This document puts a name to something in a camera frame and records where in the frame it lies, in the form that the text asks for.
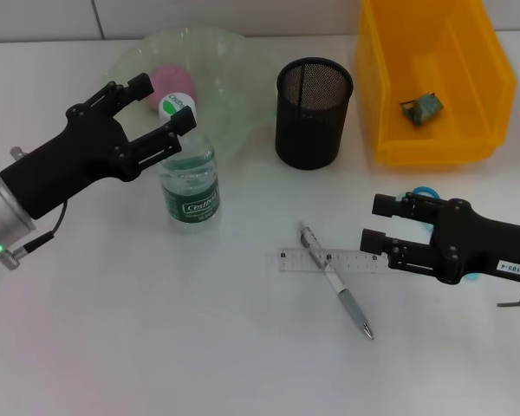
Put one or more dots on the clear green-label water bottle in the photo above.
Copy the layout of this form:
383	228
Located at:
190	195

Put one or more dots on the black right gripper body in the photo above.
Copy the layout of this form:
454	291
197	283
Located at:
472	242

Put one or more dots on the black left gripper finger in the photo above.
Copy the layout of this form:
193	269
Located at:
182	122
138	86

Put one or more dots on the green glass fruit plate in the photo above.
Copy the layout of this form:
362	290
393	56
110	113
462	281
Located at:
234	86

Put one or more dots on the white grey ballpoint pen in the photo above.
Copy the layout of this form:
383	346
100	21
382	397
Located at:
346	299

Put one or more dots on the yellow plastic bin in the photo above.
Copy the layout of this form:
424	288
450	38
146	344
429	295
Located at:
437	147

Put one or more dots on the blue teal scissors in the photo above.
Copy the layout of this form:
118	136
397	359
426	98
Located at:
424	189

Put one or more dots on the black mesh pen holder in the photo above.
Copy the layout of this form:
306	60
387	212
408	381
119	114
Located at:
307	134

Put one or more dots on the clear plastic ruler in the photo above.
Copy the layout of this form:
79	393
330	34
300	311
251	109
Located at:
294	259

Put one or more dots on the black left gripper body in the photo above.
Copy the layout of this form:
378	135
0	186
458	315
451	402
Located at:
78	151

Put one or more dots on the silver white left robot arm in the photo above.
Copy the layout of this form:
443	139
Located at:
0	203

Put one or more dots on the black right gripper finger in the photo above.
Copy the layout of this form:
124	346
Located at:
372	240
385	206

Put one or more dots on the pink peach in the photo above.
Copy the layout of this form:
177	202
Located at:
173	80

